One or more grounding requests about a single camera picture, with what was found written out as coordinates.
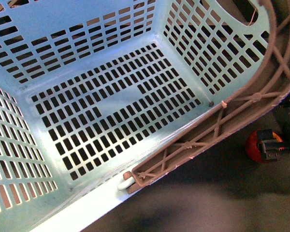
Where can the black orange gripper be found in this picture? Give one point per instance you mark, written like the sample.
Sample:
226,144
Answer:
270,145

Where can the brown basket handle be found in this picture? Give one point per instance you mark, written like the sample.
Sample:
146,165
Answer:
264,91

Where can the light blue plastic basket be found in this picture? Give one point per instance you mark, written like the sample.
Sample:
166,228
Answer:
91,88

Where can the orange red apple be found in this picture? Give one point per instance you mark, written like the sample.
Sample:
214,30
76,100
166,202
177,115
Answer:
251,148

